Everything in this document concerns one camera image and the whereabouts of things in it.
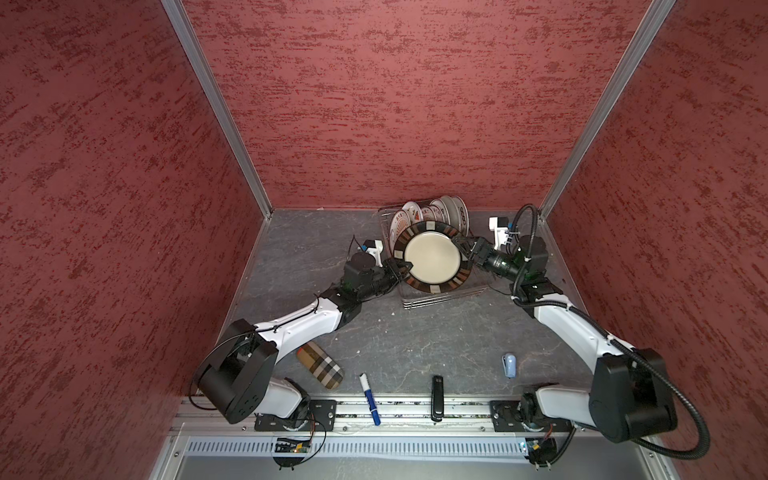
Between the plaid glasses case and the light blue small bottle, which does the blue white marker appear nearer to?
the plaid glasses case

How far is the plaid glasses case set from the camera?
79 cm

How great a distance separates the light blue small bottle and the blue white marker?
0.38m

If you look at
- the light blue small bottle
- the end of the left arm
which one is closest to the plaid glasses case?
the end of the left arm

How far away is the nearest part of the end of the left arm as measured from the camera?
65 centimetres

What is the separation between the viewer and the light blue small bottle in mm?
810

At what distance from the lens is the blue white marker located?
75cm
